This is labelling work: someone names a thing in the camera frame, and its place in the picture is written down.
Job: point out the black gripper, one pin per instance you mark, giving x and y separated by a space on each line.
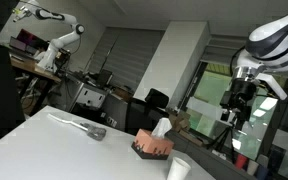
240 93

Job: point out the white tissue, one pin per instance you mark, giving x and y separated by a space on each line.
162 128

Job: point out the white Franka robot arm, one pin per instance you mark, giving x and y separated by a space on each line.
274 40

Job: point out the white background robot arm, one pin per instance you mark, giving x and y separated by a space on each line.
55 40

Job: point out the large cardboard box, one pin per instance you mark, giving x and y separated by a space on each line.
180 122

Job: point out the orange tissue box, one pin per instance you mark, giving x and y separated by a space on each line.
150 145

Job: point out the black tripod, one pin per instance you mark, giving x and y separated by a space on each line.
223 140

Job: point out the red cup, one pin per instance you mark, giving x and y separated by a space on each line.
240 161

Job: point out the long grey low cabinet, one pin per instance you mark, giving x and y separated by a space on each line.
204 156

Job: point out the white cup by window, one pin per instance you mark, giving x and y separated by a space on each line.
252 166

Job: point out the blue cup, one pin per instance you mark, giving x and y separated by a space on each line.
262 172

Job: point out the white paper cup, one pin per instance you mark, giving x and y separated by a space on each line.
178 169

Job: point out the black office chair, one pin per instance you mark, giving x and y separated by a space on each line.
156 98

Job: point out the grey metal cabinet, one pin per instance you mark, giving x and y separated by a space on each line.
89 95

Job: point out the wooden desk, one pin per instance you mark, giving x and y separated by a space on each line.
34 68

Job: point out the dark monitor screen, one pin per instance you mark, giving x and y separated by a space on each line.
27 40

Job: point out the black partition panel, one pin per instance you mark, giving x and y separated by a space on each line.
0 73

